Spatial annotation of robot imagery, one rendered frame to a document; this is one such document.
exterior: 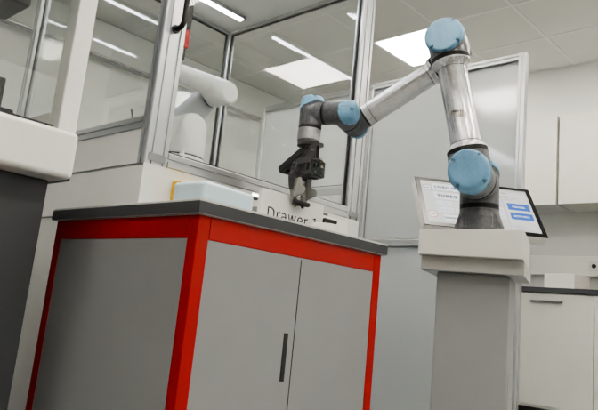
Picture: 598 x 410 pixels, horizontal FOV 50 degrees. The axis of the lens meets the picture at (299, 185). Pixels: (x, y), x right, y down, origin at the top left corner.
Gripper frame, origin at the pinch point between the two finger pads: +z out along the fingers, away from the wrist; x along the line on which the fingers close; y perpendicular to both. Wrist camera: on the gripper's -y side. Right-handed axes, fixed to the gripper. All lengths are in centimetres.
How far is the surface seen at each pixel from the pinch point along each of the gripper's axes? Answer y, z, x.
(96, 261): 7, 27, -71
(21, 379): -69, 63, -47
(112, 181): -33, 1, -47
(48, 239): -67, 18, -47
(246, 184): -17.0, -5.7, -7.5
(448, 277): 45, 20, 17
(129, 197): -22, 6, -47
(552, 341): -31, 36, 294
